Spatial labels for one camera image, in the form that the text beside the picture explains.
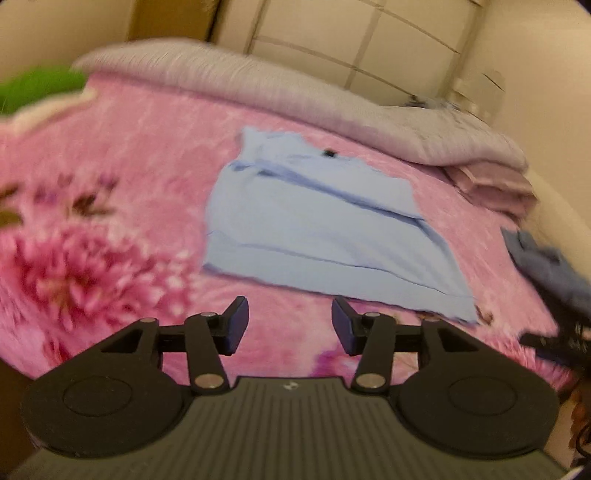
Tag white wardrobe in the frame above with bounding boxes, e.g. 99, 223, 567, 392
217, 0, 485, 107

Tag blue denim jeans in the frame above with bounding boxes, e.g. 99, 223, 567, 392
501, 228, 591, 319

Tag cream headboard cushion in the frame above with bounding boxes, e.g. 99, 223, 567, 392
522, 168, 591, 278

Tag light blue sweatshirt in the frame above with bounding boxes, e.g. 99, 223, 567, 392
202, 127, 478, 324

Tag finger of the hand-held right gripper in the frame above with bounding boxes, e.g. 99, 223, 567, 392
519, 332, 561, 361

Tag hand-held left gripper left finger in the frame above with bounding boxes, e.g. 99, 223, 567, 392
100, 296, 250, 395

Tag pink floral blanket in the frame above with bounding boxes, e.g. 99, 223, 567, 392
0, 74, 578, 402

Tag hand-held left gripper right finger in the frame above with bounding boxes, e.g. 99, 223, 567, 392
331, 296, 481, 394

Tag green cloth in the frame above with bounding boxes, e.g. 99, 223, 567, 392
0, 65, 88, 116

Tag white pink cloth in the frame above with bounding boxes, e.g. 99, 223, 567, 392
0, 88, 98, 134

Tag mauve pillow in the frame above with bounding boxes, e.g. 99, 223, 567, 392
443, 164, 539, 220

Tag grey striped quilt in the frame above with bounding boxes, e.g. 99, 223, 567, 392
76, 39, 529, 174

